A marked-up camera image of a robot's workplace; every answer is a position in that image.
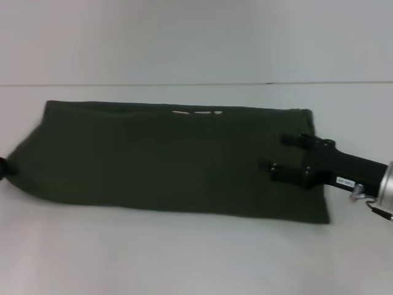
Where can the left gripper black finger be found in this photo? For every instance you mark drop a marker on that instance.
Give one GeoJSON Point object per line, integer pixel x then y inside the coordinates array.
{"type": "Point", "coordinates": [6, 167]}

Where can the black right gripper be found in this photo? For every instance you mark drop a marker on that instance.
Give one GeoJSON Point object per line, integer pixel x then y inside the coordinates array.
{"type": "Point", "coordinates": [347, 169]}

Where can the dark green t-shirt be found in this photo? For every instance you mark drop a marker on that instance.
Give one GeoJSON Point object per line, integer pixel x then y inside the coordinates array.
{"type": "Point", "coordinates": [153, 159]}

